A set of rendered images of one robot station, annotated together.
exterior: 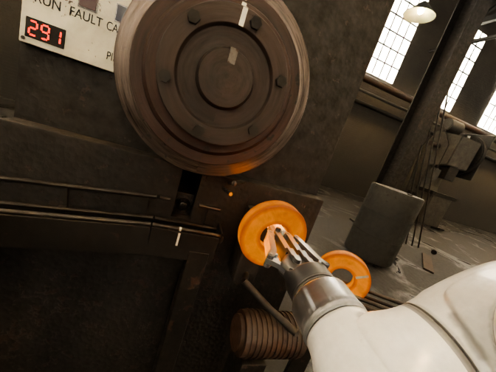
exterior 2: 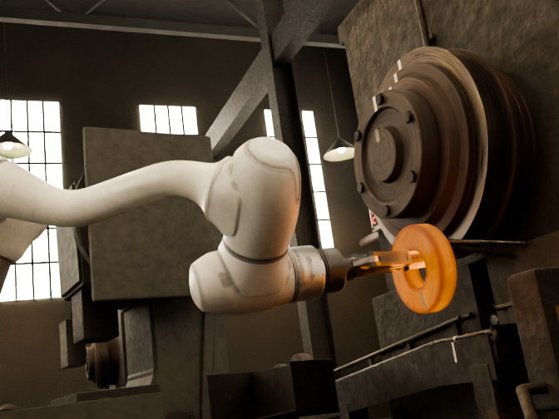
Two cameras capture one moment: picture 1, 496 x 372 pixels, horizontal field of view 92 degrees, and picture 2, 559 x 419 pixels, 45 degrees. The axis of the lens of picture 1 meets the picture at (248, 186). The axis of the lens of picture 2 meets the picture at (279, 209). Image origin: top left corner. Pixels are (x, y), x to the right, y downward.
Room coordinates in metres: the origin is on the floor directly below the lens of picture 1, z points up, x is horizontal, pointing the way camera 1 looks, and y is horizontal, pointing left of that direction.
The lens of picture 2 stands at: (0.19, -1.24, 0.65)
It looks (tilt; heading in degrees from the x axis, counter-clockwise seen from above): 15 degrees up; 85
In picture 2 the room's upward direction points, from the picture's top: 8 degrees counter-clockwise
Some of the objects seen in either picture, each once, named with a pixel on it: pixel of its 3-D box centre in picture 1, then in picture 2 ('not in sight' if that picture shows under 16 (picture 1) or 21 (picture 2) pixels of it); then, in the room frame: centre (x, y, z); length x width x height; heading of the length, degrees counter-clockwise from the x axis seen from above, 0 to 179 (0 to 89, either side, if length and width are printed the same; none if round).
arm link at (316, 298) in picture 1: (327, 312); (301, 273); (0.30, -0.16, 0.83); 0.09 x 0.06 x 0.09; 108
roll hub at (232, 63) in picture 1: (224, 80); (392, 155); (0.56, 0.12, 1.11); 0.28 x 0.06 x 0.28; 109
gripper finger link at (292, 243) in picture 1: (295, 252); (379, 263); (0.43, -0.13, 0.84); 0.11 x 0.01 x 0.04; 17
